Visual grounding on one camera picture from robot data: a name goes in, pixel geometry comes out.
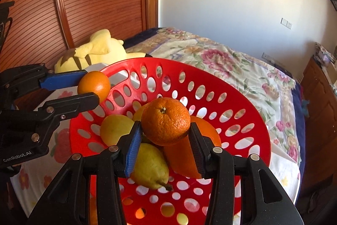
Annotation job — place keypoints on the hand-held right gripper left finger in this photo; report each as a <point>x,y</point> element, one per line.
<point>133,152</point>

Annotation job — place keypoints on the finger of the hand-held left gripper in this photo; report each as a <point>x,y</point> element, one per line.
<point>76,103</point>
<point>63,81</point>

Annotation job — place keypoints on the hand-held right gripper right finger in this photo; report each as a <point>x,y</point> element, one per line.
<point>197,155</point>

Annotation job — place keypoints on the large orange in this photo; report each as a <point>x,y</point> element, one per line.
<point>181,159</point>

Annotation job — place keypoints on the yellow-green pear with stem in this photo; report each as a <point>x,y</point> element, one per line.
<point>150,165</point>

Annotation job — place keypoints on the small mandarin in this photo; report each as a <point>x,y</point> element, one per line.
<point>165,121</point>
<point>94,85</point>

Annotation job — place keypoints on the red perforated plastic basket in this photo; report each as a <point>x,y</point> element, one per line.
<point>237,119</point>

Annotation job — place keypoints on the strawberry flower print tablecloth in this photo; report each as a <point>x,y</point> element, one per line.
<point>65,140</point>

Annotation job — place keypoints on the yellow plush toy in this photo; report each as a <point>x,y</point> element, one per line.
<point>100,48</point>

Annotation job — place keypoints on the brown slatted wooden wardrobe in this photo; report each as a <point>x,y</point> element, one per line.
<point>92,3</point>

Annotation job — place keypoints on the floral quilt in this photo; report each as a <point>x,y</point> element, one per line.
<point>223,61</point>

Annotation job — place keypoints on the brown wooden cabinet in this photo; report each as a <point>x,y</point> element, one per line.
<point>321,114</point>

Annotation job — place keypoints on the pile of floral fabric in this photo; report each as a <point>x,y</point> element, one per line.
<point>325,55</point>

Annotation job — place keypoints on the white wall socket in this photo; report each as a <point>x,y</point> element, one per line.
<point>267,57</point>

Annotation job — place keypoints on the white wall switch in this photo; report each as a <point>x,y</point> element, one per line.
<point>286,23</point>

